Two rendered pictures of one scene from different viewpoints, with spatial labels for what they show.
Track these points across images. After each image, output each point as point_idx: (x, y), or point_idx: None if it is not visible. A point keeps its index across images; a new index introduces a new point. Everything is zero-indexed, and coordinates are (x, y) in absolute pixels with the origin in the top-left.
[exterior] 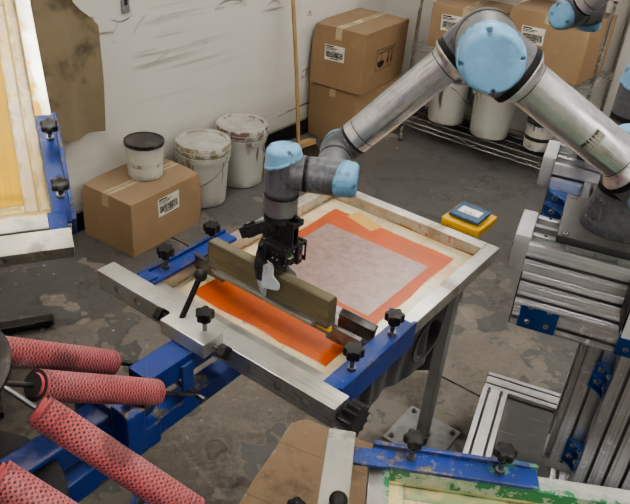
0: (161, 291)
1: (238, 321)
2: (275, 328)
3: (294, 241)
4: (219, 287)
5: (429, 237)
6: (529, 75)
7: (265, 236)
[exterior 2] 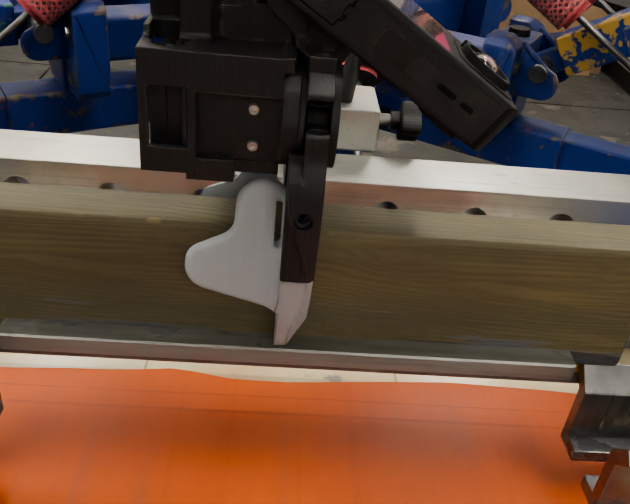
0: (521, 189)
1: (353, 373)
2: (227, 409)
3: (167, 0)
4: (572, 465)
5: None
6: None
7: None
